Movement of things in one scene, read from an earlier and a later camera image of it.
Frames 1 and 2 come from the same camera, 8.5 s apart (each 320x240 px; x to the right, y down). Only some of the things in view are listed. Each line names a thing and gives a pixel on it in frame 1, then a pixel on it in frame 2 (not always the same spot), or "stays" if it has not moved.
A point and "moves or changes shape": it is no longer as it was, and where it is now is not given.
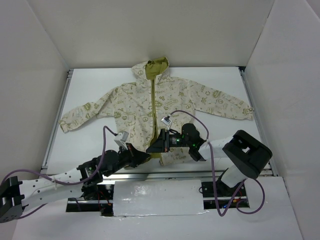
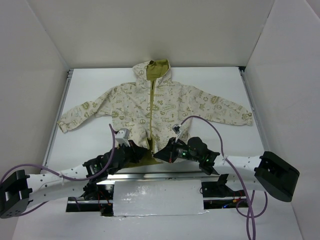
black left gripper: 132,154 stays
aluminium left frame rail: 57,124 stays
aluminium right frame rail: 260,134 stays
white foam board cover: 134,198 stays
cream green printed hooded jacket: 145,108 moves or changes shape
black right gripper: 163,140 to 171,149
